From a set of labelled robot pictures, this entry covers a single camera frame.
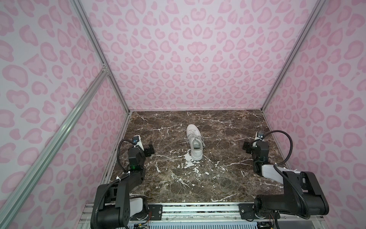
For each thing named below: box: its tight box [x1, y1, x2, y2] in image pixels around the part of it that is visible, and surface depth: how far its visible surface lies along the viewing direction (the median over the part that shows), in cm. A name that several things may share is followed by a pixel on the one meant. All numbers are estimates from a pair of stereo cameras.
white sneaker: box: [186, 124, 206, 161], surface depth 94 cm
